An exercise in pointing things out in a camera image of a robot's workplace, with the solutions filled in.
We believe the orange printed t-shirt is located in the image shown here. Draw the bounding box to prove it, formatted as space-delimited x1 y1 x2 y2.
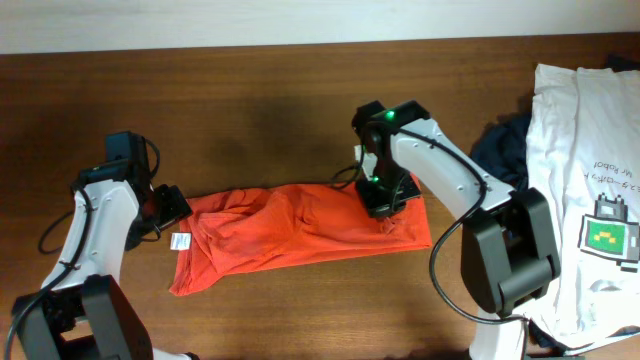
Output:
169 184 432 296

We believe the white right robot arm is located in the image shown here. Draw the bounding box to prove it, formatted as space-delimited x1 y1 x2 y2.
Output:
351 101 561 359

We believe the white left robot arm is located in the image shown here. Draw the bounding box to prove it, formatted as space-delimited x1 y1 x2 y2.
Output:
7 159 192 359

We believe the white t-shirt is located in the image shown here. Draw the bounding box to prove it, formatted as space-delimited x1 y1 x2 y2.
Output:
526 64 639 350

